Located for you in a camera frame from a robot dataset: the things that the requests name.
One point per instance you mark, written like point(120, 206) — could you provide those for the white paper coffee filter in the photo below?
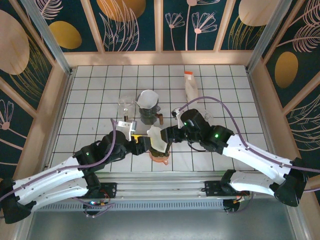
point(147, 100)
point(156, 140)

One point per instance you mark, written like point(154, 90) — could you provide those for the orange transparent pitcher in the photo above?
point(160, 160)

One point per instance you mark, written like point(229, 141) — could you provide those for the perforated metal strip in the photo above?
point(162, 205)

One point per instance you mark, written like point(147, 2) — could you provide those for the wide aluminium extrusion rail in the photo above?
point(160, 186)

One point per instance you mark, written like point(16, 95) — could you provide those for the olive green coffee dripper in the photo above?
point(153, 151)

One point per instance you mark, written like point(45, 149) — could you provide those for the white filter bag orange top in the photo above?
point(191, 87)

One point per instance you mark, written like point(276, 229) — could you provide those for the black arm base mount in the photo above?
point(110, 187)
point(212, 188)

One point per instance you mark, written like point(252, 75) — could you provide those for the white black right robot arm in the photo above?
point(260, 155)

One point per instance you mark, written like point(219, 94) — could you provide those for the clear glass coffee dripper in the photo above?
point(208, 115)

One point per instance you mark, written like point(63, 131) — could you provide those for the aluminium corner post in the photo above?
point(47, 37)
point(267, 37)

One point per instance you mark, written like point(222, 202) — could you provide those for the grey plastic coffee dripper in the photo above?
point(152, 111)

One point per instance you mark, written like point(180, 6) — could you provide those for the aluminium table edge rail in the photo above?
point(62, 110)
point(261, 117)

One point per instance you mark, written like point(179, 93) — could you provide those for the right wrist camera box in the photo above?
point(178, 118)

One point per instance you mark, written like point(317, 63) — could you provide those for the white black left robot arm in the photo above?
point(50, 180)

